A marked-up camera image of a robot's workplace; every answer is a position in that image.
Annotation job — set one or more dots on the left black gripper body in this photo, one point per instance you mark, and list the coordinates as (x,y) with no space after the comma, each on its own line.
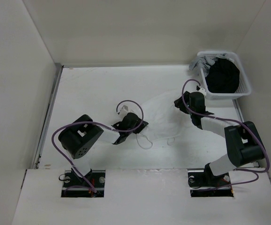
(137,124)

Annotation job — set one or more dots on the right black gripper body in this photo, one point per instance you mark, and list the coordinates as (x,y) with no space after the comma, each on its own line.
(192,109)

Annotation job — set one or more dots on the white tank top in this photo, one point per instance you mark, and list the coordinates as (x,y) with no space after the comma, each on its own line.
(165,121)

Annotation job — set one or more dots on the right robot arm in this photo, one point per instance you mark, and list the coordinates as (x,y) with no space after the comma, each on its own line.
(243,143)

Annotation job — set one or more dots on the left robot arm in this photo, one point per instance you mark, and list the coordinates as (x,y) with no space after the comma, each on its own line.
(77,140)

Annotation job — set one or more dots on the black tank top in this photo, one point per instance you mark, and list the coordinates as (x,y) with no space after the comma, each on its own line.
(223,77)

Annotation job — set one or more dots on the grey tank top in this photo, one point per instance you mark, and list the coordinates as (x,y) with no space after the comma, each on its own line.
(205,62)

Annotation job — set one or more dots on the white plastic basket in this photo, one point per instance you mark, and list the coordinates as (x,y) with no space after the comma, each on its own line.
(244,88)

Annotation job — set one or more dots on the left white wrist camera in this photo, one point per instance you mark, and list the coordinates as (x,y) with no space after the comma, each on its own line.
(124,111)

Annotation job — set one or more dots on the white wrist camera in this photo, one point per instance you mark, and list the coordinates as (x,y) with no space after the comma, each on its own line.
(124,111)
(201,90)

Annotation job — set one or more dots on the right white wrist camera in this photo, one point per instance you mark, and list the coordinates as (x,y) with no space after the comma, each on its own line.
(201,90)

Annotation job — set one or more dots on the right metal table rail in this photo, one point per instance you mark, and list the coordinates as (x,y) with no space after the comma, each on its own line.
(241,118)

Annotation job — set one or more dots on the metal table rail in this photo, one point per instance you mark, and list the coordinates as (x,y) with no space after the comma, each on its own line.
(43,134)
(241,118)

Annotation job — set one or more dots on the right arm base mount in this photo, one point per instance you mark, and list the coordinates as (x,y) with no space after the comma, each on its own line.
(200,186)

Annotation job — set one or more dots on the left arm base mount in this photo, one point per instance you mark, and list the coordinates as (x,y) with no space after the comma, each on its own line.
(74,186)

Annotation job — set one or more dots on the left metal table rail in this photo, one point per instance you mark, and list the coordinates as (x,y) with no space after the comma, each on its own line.
(43,134)

